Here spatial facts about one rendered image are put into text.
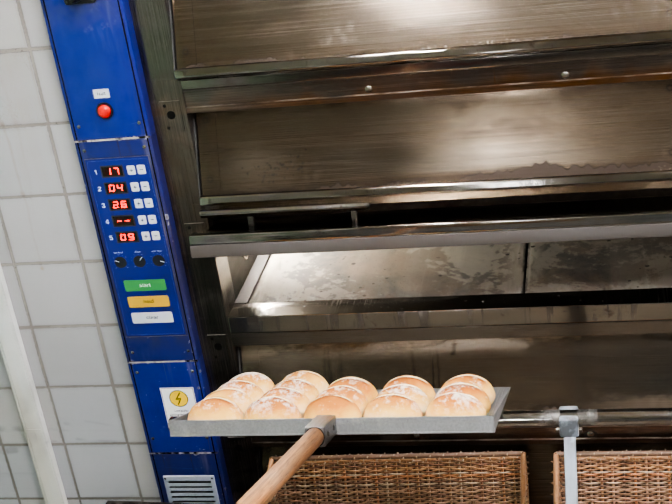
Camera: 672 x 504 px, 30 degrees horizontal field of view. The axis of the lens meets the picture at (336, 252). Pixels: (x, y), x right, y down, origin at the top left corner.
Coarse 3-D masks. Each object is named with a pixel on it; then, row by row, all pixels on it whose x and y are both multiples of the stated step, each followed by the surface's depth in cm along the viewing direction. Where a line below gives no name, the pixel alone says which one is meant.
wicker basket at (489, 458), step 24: (312, 456) 266; (336, 456) 265; (360, 456) 264; (384, 456) 263; (408, 456) 262; (432, 456) 261; (456, 456) 260; (480, 456) 259; (504, 456) 258; (288, 480) 268; (312, 480) 267; (336, 480) 267; (360, 480) 265; (384, 480) 264; (408, 480) 263; (432, 480) 262; (456, 480) 261; (480, 480) 260; (504, 480) 259
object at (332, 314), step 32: (256, 320) 258; (288, 320) 256; (320, 320) 255; (352, 320) 254; (384, 320) 252; (416, 320) 251; (448, 320) 250; (480, 320) 249; (512, 320) 247; (544, 320) 246; (576, 320) 245; (608, 320) 244
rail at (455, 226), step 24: (552, 216) 221; (576, 216) 220; (600, 216) 219; (624, 216) 218; (648, 216) 217; (192, 240) 235; (216, 240) 234; (240, 240) 233; (264, 240) 232; (288, 240) 231
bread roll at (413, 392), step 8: (400, 384) 215; (408, 384) 215; (384, 392) 214; (392, 392) 213; (400, 392) 213; (408, 392) 212; (416, 392) 213; (416, 400) 212; (424, 400) 213; (424, 408) 212
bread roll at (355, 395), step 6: (324, 390) 217; (330, 390) 216; (336, 390) 216; (342, 390) 215; (348, 390) 215; (354, 390) 216; (318, 396) 217; (348, 396) 215; (354, 396) 215; (360, 396) 215; (354, 402) 214; (360, 402) 215; (366, 402) 216; (360, 408) 214
